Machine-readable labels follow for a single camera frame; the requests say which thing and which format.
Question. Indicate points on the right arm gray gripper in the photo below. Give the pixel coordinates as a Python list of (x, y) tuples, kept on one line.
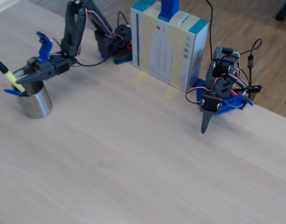
[(43, 72)]

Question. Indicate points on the left arm gray gripper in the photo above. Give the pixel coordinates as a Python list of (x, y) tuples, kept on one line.
[(210, 105)]

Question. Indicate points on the yellow highlighter pen black cap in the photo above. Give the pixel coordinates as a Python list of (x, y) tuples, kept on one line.
[(11, 78)]

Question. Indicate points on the dark gray left robot arm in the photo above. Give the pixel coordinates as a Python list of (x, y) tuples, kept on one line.
[(223, 67)]

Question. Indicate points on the dark gray right robot arm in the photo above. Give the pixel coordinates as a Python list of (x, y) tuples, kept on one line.
[(73, 28)]

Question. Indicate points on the blue ballpoint pen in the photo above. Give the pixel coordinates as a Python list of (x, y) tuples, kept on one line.
[(14, 92)]

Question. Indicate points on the silver metal cup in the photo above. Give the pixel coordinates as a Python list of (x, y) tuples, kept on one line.
[(36, 105)]

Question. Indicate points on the beige masking tape strip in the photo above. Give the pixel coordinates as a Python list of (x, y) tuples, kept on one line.
[(147, 46), (173, 58)]

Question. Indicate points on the white teal cardboard box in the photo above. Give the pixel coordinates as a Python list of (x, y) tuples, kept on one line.
[(160, 53)]

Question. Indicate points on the black chair base leg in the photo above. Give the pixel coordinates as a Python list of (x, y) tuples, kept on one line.
[(284, 10)]

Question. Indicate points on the wrist camera board blue mount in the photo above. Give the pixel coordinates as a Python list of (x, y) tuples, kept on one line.
[(43, 50)]

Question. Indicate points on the blue base plate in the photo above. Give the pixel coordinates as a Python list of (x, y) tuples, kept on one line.
[(122, 61), (231, 103)]

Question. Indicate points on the blue camera stand post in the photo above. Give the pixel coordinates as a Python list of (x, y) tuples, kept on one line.
[(168, 7)]

